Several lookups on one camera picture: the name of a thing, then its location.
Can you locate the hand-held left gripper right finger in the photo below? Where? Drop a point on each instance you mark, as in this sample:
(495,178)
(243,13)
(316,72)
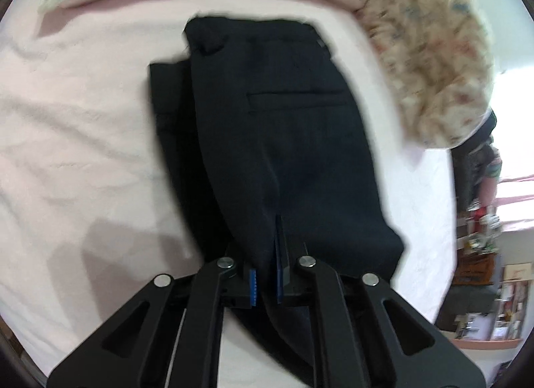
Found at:
(278,262)

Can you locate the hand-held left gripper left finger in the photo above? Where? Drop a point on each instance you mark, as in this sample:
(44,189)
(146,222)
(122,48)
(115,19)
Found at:
(252,288)

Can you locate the black pants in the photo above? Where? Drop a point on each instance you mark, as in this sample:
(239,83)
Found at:
(283,141)

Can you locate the dark grey cabinet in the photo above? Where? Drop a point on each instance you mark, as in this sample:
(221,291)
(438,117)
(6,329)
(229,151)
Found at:
(467,304)

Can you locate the pile of dark clothes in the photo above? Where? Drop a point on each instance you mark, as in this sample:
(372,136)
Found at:
(473,154)

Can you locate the bed with pink sheet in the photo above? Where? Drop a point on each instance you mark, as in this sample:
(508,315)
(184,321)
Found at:
(83,141)

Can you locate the pink curtain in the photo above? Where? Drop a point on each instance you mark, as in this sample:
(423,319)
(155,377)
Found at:
(515,200)

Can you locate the bear print quilt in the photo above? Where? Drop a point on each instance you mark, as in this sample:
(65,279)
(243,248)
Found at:
(434,58)

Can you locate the pink wall shelf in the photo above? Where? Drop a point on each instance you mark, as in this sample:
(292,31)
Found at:
(513,304)

